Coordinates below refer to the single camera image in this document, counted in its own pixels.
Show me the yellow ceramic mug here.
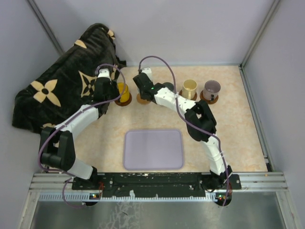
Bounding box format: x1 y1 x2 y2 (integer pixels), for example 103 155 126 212
117 83 130 103

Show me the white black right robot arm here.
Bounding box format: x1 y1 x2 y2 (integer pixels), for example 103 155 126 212
133 72 232 190

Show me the light woven rattan coaster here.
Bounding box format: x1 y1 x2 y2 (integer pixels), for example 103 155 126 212
136 93 150 105

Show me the cream ceramic mug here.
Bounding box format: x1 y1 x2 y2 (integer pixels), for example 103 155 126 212
182 79 197 100

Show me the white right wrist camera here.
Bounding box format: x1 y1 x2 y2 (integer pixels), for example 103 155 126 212
141 67 153 81

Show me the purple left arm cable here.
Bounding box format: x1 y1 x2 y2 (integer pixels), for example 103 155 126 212
38 63 126 208

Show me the lavender plastic tray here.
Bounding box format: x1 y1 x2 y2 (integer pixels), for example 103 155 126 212
123 129 184 171

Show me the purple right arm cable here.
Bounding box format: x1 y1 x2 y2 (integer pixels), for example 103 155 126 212
138 55 233 207

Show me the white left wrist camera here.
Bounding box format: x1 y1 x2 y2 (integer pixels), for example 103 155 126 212
97 69 111 79

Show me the purple ceramic mug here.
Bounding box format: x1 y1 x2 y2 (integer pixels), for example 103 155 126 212
203 80 221 101

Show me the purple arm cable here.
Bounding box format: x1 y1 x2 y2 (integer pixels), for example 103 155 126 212
138 55 233 207
38 63 126 208

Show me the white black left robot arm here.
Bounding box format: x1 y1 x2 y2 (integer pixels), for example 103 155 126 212
38 76 119 189

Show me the grey ceramic mug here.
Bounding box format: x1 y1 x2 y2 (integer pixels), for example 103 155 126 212
163 82 174 91

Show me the dark wooden coaster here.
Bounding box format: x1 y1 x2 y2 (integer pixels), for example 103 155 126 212
200 90 219 104
115 93 132 106
179 91 197 101

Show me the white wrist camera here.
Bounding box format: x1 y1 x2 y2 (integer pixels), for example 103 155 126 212
97 69 111 79
141 67 153 81

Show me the black floral blanket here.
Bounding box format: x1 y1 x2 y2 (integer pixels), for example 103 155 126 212
12 23 126 134

